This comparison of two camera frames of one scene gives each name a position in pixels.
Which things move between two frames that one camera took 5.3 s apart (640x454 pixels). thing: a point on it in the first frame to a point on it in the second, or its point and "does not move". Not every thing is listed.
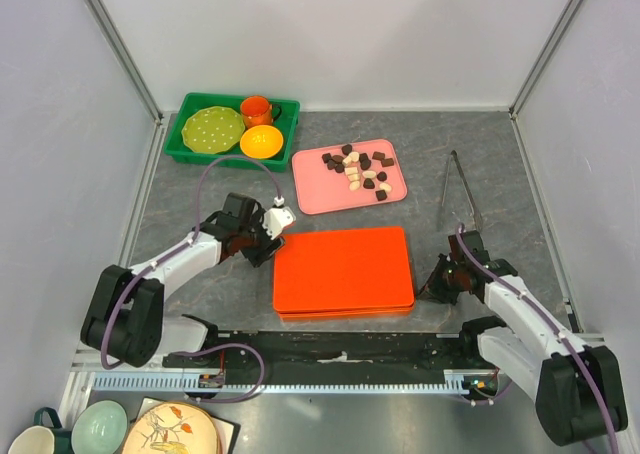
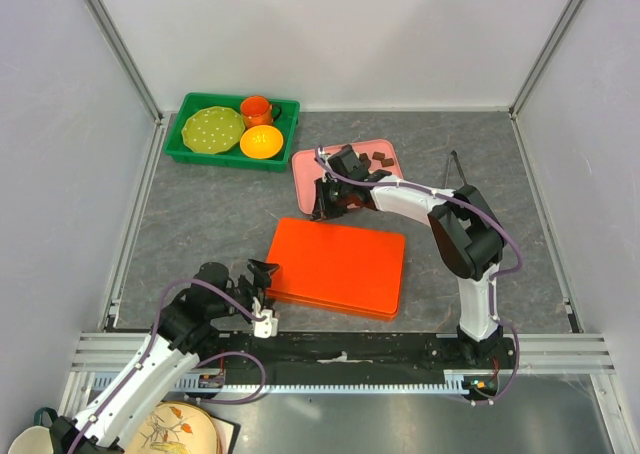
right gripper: [432, 288] to [322, 210]
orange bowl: [261, 141] does not move
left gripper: [259, 256] to [262, 273]
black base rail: [463, 351] does not move
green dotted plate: [213, 129] does not move
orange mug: [256, 110] does not move
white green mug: [41, 439] does not move
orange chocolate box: [306, 316] to [374, 298]
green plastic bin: [210, 126] does not move
